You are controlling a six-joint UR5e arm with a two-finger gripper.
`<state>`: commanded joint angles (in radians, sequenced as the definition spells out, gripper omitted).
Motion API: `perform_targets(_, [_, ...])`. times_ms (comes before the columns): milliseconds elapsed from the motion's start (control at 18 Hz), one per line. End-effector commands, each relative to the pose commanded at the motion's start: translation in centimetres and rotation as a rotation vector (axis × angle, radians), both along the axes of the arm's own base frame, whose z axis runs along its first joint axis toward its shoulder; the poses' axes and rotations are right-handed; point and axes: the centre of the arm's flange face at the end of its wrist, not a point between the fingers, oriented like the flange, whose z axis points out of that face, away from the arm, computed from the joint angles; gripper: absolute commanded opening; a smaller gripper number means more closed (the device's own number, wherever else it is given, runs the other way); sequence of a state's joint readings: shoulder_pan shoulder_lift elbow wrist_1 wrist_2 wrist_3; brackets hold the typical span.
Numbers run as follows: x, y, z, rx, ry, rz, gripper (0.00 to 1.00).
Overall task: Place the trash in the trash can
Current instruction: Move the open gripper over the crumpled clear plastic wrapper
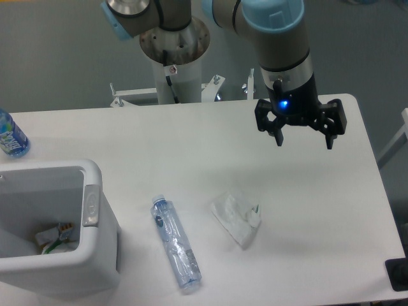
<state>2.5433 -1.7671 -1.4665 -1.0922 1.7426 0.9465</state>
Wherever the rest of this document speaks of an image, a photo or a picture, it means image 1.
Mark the crushed clear plastic bottle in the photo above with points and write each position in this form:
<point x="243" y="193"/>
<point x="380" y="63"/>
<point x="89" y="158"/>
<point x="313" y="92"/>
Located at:
<point x="176" y="245"/>

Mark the blue labelled water bottle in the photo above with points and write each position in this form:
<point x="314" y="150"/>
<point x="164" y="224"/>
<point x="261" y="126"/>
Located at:
<point x="14" y="142"/>

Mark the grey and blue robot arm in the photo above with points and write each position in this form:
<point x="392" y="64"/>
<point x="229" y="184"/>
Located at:
<point x="276" y="30"/>

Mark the white frame at right edge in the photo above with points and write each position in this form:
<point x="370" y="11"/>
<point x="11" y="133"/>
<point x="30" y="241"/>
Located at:
<point x="395" y="144"/>

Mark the white pedestal base frame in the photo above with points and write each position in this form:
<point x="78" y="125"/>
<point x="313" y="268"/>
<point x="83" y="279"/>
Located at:
<point x="182" y="92"/>

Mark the white plastic trash can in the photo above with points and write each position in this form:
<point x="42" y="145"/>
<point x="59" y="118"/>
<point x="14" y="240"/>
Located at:
<point x="37" y="196"/>

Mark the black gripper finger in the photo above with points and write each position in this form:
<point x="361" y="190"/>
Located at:
<point x="331" y="121"/>
<point x="272" y="127"/>

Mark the yellow green trash in bin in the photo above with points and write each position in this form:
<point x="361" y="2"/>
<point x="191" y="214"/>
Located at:
<point x="58" y="239"/>

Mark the white paper wrapper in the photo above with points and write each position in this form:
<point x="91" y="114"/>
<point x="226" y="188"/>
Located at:
<point x="238" y="216"/>

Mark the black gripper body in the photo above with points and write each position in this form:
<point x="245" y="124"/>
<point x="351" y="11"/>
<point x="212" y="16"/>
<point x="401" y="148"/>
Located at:
<point x="299" y="107"/>

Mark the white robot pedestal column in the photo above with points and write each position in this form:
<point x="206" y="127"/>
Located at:
<point x="176" y="54"/>

